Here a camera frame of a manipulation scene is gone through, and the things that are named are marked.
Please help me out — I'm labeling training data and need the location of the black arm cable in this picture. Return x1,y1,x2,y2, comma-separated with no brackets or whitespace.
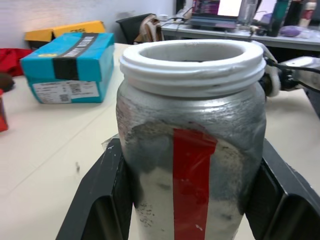
263,56,320,75

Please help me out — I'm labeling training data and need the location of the clear jar with red tape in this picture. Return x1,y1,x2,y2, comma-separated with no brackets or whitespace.
115,39,267,240

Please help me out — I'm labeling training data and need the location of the red cloth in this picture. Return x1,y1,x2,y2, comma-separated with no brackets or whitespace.
0,48,34,77

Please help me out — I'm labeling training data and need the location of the grey desk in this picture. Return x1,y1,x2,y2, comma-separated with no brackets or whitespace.
160,18,320,52

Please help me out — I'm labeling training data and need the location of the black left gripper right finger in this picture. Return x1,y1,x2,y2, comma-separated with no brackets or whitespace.
242,139,320,240

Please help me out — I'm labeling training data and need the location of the clear drinking glass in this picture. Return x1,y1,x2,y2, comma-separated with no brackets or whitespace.
237,0,259,26

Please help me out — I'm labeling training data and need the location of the purple pouch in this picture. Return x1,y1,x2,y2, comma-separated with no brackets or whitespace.
279,24,304,38

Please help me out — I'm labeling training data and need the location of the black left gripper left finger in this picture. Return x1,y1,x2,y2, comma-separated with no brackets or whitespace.
55,144,141,240

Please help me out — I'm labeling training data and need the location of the dark brown round object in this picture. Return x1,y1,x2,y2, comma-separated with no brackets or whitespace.
0,72,15,92

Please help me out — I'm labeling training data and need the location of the open laptop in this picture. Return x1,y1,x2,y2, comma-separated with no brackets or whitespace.
189,0,245,30

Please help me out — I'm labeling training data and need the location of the black office chair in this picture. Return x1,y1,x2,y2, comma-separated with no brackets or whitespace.
115,13,164,46

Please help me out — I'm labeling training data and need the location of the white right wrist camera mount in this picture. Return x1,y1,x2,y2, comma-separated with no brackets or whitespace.
251,41,281,97

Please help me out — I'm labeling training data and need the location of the yellow cardboard box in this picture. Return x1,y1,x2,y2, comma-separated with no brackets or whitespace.
24,20,106,51

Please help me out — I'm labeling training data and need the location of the dark green bottle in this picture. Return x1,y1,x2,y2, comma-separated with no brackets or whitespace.
268,0,292,38

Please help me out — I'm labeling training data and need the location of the blue box with black tape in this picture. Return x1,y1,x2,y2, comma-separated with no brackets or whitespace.
19,32,116,104

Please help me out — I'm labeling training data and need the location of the red container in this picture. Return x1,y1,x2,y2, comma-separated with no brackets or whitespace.
0,89,10,133

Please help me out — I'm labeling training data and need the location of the brown jacket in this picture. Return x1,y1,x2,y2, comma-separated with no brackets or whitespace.
134,14,165,45

